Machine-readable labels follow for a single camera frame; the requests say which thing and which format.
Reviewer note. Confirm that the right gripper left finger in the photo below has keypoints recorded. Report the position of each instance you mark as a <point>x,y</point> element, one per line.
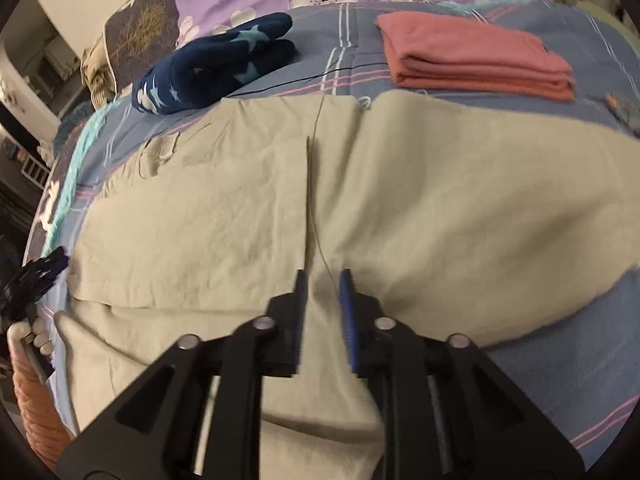
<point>195,412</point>

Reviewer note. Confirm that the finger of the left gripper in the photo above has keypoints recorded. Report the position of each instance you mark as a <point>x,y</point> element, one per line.
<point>38,276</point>

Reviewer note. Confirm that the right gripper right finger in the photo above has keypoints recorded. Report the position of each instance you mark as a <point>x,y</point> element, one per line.
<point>448,411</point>

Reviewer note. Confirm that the beige long sleeve shirt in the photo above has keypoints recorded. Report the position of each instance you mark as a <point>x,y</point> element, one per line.
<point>350,239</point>

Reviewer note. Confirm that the left pink sleeve forearm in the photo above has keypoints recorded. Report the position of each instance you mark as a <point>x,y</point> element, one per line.
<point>45,432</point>

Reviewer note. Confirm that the left white gloved hand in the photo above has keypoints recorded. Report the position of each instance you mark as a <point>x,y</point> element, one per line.
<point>31,340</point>

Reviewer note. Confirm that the white ladder rack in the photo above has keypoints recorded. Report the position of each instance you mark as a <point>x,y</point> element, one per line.
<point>34,171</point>

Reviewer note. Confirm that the teal and deer quilt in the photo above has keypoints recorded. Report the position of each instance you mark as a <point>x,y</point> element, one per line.
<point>78,132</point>

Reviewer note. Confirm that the beige crumpled cloth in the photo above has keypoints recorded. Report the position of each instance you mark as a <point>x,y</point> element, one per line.
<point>96,74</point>

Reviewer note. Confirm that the navy star fleece garment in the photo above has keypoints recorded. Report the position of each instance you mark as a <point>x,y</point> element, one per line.
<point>208,69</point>

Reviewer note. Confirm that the dark tree pattern pillow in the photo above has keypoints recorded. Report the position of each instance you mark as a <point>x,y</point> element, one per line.
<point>137,36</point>

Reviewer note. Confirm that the floral patterned small garment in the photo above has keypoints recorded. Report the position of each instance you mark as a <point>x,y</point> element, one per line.
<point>625,111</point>

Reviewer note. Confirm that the folded pink garment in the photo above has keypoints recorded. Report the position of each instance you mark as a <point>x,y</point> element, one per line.
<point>440,52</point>

